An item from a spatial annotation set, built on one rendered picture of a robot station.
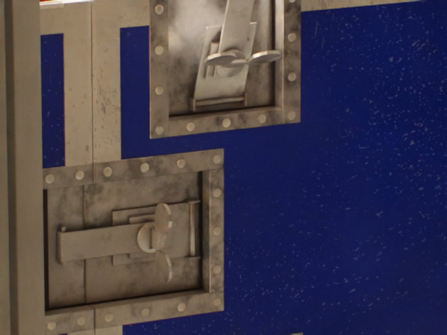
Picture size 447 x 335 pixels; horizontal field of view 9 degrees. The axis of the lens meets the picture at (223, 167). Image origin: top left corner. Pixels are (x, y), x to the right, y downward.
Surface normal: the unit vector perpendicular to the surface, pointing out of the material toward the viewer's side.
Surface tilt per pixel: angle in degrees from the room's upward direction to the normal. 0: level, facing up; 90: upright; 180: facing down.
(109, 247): 90
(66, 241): 90
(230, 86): 111
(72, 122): 90
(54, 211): 90
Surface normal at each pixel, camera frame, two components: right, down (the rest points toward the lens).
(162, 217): -0.89, 0.11
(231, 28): 0.43, 0.54
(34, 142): 0.91, 0.09
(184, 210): 0.46, 0.20
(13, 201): -0.41, 0.21
